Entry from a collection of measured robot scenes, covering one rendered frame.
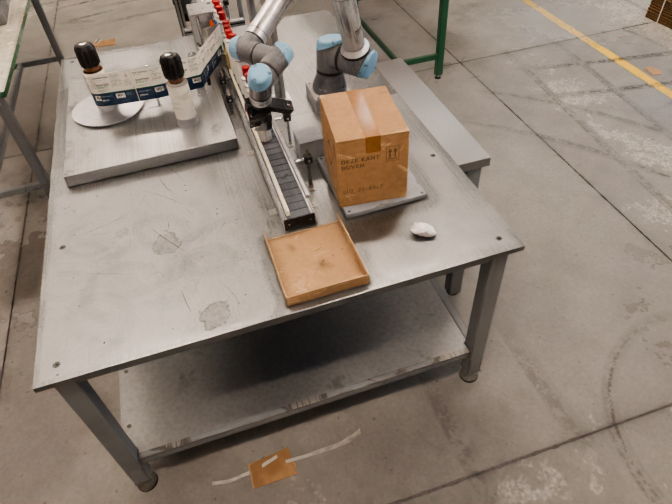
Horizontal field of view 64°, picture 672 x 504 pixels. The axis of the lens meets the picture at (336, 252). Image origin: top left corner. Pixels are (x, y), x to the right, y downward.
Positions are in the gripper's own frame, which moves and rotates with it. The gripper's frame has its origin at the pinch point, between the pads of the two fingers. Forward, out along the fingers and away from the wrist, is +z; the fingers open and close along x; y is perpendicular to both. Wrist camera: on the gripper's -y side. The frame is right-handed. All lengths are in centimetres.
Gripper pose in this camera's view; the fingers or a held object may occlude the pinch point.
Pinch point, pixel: (267, 127)
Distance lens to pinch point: 207.2
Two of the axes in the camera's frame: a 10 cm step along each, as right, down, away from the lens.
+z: -1.1, 2.7, 9.6
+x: 3.0, 9.3, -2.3
